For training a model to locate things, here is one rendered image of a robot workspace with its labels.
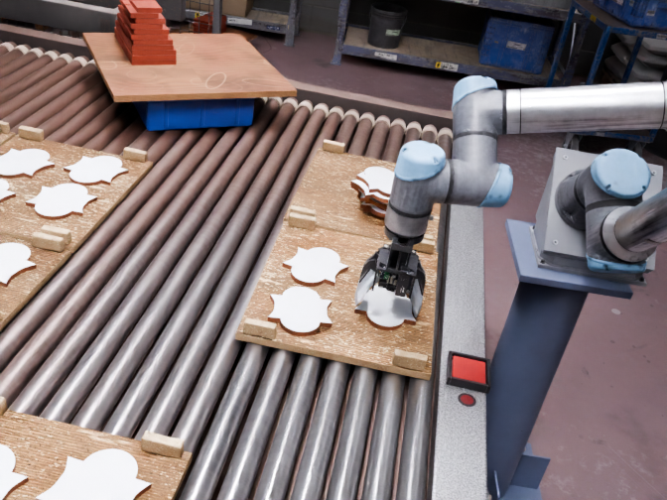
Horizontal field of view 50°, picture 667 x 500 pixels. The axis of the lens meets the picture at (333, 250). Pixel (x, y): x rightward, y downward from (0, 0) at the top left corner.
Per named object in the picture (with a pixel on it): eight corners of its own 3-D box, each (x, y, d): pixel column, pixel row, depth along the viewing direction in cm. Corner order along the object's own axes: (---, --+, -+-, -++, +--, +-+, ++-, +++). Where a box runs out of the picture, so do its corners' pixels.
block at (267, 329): (277, 334, 127) (278, 322, 126) (274, 340, 126) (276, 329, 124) (244, 327, 128) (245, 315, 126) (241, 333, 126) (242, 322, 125)
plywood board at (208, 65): (239, 39, 238) (240, 33, 237) (296, 96, 202) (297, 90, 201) (82, 38, 217) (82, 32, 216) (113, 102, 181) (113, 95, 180)
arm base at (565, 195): (617, 175, 173) (635, 161, 163) (616, 235, 170) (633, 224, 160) (556, 168, 173) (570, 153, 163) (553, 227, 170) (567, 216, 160)
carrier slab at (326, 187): (443, 178, 194) (445, 173, 193) (434, 256, 160) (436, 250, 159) (318, 152, 197) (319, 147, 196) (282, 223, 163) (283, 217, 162)
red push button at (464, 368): (483, 367, 131) (485, 361, 130) (483, 390, 126) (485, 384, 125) (451, 360, 131) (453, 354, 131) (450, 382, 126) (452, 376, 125)
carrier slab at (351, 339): (437, 257, 160) (438, 251, 159) (429, 381, 125) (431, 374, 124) (283, 226, 161) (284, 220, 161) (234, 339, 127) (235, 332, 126)
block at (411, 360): (425, 366, 126) (428, 353, 124) (424, 372, 124) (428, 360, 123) (391, 359, 126) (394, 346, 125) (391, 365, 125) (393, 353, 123)
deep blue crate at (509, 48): (536, 60, 587) (550, 14, 568) (541, 75, 553) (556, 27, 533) (475, 49, 589) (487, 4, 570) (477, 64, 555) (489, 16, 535)
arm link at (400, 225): (390, 190, 125) (436, 199, 125) (385, 212, 128) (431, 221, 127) (385, 213, 119) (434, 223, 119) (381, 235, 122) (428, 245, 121)
